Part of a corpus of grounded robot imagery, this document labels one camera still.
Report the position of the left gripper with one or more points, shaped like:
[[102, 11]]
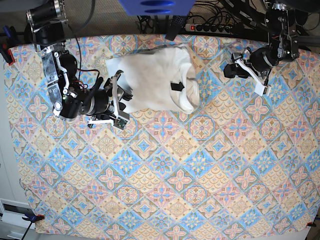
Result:
[[260, 59]]

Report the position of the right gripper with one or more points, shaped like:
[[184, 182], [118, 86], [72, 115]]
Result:
[[96, 100]]

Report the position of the white printed T-shirt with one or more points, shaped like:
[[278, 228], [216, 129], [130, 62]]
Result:
[[160, 79]]

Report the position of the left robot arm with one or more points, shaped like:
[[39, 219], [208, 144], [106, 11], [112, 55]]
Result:
[[279, 23]]

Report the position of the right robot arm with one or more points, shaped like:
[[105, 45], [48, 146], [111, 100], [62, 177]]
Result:
[[69, 96]]

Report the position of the white power strip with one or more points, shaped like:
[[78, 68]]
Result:
[[208, 28]]

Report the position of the black remote-like bar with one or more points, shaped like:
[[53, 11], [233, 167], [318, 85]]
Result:
[[177, 23]]

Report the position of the blue box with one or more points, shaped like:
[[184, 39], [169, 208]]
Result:
[[157, 7]]

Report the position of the patterned tablecloth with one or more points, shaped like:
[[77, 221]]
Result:
[[240, 166]]

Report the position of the orange black clamp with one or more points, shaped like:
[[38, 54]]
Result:
[[33, 218]]

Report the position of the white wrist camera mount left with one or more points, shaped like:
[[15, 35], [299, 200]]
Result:
[[262, 86]]

